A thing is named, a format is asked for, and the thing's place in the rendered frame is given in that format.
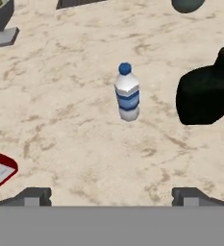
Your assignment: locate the black glass bottle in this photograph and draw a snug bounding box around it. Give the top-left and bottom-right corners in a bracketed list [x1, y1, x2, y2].
[175, 34, 224, 127]

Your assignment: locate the dark grey-green round object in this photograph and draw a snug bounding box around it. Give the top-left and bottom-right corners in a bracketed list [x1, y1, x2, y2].
[170, 0, 207, 14]

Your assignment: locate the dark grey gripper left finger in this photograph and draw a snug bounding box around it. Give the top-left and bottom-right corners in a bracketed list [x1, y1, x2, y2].
[0, 186, 53, 208]

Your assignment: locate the dark grey flat board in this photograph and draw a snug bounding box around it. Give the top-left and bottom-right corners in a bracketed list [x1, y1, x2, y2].
[55, 0, 109, 11]

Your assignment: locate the white plastic bottle blue cap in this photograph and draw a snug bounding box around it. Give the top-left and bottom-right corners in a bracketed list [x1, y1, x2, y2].
[113, 61, 141, 123]

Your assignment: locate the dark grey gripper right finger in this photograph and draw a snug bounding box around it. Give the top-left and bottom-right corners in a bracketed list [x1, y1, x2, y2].
[171, 186, 224, 208]

